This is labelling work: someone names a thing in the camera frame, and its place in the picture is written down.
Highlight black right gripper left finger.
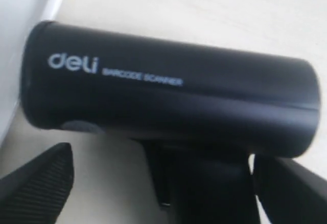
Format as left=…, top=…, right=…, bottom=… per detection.
left=1, top=142, right=75, bottom=223

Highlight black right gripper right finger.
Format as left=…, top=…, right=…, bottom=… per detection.
left=254, top=155, right=326, bottom=223

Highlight black barcode scanner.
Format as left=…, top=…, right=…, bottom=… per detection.
left=20, top=21, right=321, bottom=223

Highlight white plastic tray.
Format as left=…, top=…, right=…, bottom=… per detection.
left=0, top=0, right=66, bottom=148

